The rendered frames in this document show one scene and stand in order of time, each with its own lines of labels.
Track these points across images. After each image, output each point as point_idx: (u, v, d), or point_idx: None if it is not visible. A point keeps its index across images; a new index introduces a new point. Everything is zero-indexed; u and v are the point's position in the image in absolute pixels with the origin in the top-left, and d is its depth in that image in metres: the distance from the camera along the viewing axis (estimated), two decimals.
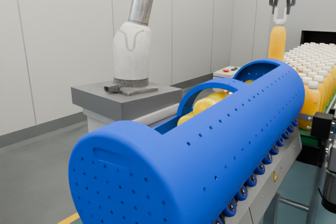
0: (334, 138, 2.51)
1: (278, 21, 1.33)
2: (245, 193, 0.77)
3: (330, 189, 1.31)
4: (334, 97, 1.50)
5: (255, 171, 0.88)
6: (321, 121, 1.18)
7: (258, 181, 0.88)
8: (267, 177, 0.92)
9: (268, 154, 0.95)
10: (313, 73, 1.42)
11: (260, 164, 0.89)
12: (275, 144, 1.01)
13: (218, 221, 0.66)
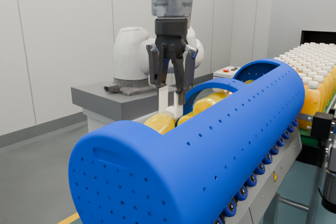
0: (334, 138, 2.51)
1: (171, 108, 0.72)
2: (245, 193, 0.77)
3: (330, 189, 1.31)
4: (334, 97, 1.50)
5: (255, 171, 0.88)
6: (321, 121, 1.18)
7: (258, 181, 0.88)
8: (267, 177, 0.92)
9: (268, 154, 0.95)
10: (313, 73, 1.42)
11: (260, 164, 0.89)
12: (275, 144, 1.01)
13: (218, 221, 0.66)
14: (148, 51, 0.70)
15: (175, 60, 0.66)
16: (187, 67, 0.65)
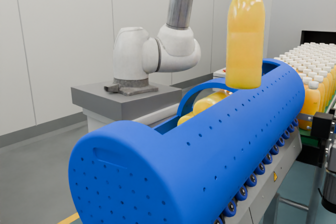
0: (334, 138, 2.51)
1: None
2: (245, 193, 0.77)
3: (330, 189, 1.31)
4: (334, 97, 1.50)
5: (255, 171, 0.88)
6: (321, 121, 1.18)
7: (258, 181, 0.88)
8: (267, 177, 0.92)
9: (268, 154, 0.95)
10: (313, 73, 1.42)
11: (260, 164, 0.89)
12: (275, 144, 1.01)
13: (218, 221, 0.66)
14: None
15: None
16: None
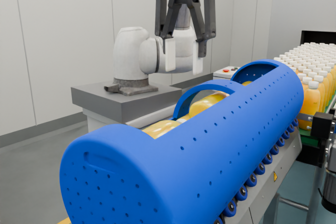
0: (334, 138, 2.51)
1: None
2: (244, 189, 0.78)
3: (330, 189, 1.31)
4: (334, 97, 1.50)
5: (259, 175, 0.88)
6: (321, 121, 1.18)
7: (258, 181, 0.88)
8: (267, 177, 0.92)
9: (267, 154, 0.94)
10: (313, 73, 1.42)
11: (259, 165, 0.88)
12: None
13: (216, 221, 0.65)
14: None
15: (191, 2, 0.56)
16: (207, 9, 0.55)
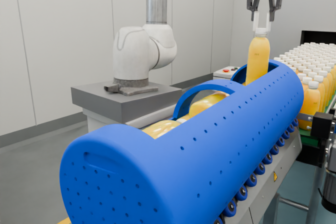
0: (334, 138, 2.51)
1: None
2: (244, 189, 0.78)
3: (330, 189, 1.31)
4: (334, 97, 1.50)
5: (259, 175, 0.88)
6: (321, 121, 1.18)
7: (258, 181, 0.88)
8: (267, 177, 0.92)
9: (267, 154, 0.94)
10: (313, 73, 1.42)
11: (259, 165, 0.88)
12: None
13: (216, 221, 0.65)
14: None
15: None
16: None
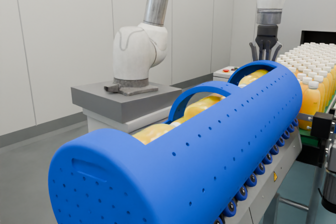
0: (334, 138, 2.51)
1: None
2: (241, 186, 0.78)
3: (330, 189, 1.31)
4: (334, 97, 1.50)
5: None
6: (321, 121, 1.18)
7: (258, 181, 0.88)
8: (267, 177, 0.92)
9: (267, 156, 0.94)
10: (313, 73, 1.42)
11: (260, 167, 0.88)
12: (273, 146, 0.99)
13: None
14: (280, 48, 1.11)
15: None
16: (254, 52, 1.18)
